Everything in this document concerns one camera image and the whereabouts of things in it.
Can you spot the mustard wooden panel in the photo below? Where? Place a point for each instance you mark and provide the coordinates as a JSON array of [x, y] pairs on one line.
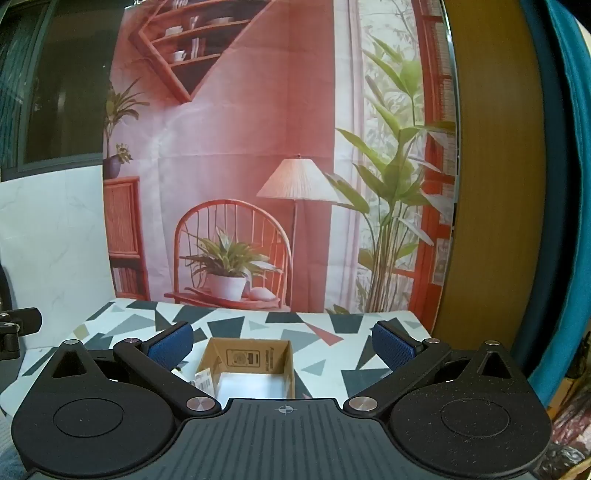
[[489, 184]]

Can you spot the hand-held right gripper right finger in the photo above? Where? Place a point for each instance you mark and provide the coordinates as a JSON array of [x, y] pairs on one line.
[[392, 346]]

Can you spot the geometric patterned tablecloth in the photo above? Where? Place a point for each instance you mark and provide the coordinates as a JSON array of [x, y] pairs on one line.
[[277, 328]]

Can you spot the dark framed window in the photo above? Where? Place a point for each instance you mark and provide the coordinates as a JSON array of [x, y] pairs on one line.
[[69, 83]]

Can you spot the white barcode shipping label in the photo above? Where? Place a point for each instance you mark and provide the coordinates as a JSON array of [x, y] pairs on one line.
[[203, 381]]

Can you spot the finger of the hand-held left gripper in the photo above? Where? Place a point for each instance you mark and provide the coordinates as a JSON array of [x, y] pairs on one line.
[[23, 321]]

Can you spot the teal curtain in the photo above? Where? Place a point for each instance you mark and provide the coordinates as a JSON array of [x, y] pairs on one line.
[[568, 184]]

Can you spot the crumpled plastic bag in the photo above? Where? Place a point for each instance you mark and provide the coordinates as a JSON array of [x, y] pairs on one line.
[[570, 443]]

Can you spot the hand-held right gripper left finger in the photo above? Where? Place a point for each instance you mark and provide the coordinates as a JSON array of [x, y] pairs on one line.
[[171, 346]]

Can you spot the room scene wall poster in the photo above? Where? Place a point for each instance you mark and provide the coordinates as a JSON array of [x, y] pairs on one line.
[[277, 115]]

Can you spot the brown cardboard box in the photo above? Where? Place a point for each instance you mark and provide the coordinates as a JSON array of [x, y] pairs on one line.
[[249, 357]]

